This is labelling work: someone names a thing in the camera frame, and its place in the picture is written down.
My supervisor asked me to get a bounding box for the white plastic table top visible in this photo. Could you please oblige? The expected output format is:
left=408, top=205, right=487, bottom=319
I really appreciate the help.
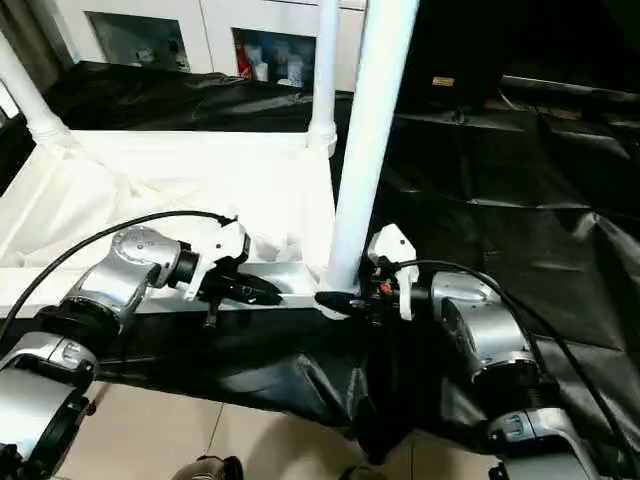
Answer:
left=0, top=127, right=357, bottom=323

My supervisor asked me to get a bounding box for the white plastic table leg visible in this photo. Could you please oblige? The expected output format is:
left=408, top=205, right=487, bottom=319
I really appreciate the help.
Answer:
left=319, top=0, right=422, bottom=303
left=0, top=28, right=72, bottom=151
left=307, top=0, right=342, bottom=158

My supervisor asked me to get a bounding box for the black right robot foot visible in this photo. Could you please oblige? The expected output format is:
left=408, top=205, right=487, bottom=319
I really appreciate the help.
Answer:
left=338, top=464, right=393, bottom=480

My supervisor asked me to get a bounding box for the black robot foot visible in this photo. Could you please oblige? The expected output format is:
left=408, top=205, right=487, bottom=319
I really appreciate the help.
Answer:
left=170, top=454, right=245, bottom=480
left=338, top=464, right=393, bottom=480

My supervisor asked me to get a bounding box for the black table mat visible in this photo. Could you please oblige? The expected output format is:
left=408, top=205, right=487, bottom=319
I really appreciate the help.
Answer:
left=0, top=58, right=640, bottom=466

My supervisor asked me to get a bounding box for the black left robot foot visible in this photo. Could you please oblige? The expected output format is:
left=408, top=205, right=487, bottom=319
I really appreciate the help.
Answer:
left=170, top=454, right=245, bottom=480

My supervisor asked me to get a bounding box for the white glass door cabinet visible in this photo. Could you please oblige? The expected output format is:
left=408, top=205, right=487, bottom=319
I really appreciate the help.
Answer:
left=48, top=0, right=370, bottom=93

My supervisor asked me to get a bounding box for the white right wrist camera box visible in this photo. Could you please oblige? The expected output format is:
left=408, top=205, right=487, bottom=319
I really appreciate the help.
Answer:
left=364, top=223, right=420, bottom=322

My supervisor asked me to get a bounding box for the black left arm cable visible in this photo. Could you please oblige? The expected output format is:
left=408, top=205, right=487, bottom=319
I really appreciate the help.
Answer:
left=0, top=209, right=240, bottom=338

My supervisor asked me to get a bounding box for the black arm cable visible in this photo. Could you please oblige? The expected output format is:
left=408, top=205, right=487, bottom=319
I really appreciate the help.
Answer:
left=394, top=257, right=640, bottom=473
left=0, top=209, right=240, bottom=338

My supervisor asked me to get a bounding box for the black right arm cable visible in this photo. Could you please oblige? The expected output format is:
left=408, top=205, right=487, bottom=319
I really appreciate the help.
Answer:
left=394, top=257, right=640, bottom=473

